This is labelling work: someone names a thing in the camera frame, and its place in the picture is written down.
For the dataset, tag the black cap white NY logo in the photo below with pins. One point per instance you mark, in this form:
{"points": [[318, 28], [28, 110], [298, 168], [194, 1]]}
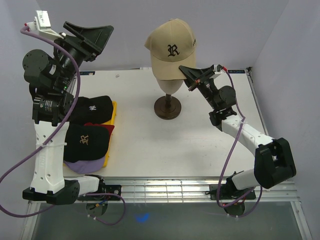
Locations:
{"points": [[96, 110]]}

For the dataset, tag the yellow plastic tray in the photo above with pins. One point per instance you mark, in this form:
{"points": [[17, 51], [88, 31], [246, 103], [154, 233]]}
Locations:
{"points": [[111, 122]]}

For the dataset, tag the lavender cap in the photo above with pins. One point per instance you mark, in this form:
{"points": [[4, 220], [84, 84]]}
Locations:
{"points": [[86, 166]]}

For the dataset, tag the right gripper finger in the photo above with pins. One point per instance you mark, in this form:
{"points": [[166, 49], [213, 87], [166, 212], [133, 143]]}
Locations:
{"points": [[203, 73], [192, 81]]}

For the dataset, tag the black cap gold R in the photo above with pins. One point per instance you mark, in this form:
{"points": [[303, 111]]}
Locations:
{"points": [[81, 146]]}

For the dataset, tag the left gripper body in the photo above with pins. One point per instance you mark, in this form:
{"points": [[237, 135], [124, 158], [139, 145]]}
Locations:
{"points": [[78, 51]]}

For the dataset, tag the red cap white logo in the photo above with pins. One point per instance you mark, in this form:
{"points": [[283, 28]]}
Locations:
{"points": [[101, 133]]}

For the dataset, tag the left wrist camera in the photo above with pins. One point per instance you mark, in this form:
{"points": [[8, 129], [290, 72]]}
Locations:
{"points": [[42, 25]]}

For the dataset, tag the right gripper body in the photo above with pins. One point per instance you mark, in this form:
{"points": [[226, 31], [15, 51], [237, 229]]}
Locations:
{"points": [[205, 85]]}

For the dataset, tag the dark wooden stand base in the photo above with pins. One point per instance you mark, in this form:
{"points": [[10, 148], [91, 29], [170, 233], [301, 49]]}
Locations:
{"points": [[167, 107]]}

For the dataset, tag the aluminium front rail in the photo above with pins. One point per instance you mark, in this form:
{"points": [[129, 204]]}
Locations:
{"points": [[188, 190]]}

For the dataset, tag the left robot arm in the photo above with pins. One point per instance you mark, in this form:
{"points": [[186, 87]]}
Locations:
{"points": [[49, 78]]}

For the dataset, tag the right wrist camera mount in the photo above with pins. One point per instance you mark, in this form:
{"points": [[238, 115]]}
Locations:
{"points": [[218, 70]]}

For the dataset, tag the cream mannequin head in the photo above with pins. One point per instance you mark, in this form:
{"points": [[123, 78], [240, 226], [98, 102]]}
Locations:
{"points": [[170, 87]]}

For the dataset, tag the beige cap black R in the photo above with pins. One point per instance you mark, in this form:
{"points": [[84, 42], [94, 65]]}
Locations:
{"points": [[171, 45]]}

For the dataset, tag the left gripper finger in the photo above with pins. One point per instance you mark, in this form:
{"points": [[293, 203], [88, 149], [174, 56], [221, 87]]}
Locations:
{"points": [[103, 34], [77, 31]]}

